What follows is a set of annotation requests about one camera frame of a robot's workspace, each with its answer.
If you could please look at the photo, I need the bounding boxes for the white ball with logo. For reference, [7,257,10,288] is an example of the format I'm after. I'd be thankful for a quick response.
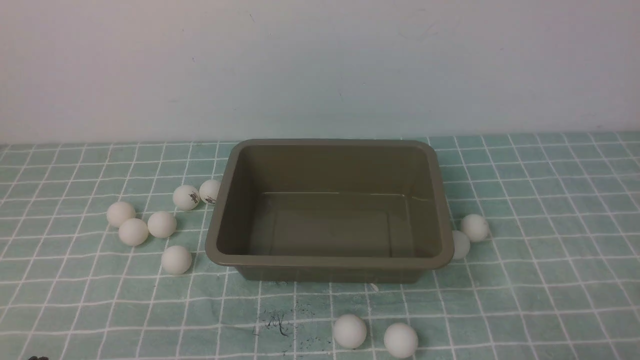
[173,184,201,211]

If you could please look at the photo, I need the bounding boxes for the olive green plastic bin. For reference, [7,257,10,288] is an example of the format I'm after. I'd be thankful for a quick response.
[205,139,455,284]

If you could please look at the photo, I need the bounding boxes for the teal checkered tablecloth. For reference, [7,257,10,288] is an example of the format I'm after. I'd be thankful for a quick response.
[0,131,640,360]

